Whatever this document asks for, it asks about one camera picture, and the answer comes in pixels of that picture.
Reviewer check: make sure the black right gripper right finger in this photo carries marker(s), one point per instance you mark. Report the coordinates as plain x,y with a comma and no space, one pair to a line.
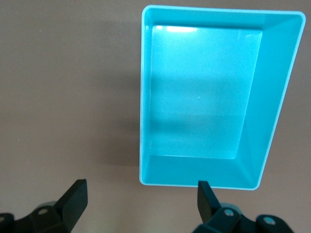
213,218

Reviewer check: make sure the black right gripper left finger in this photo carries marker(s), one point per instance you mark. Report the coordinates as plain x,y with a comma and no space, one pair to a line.
60,213

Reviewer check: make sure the blue plastic box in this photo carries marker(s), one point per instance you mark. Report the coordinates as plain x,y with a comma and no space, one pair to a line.
201,97

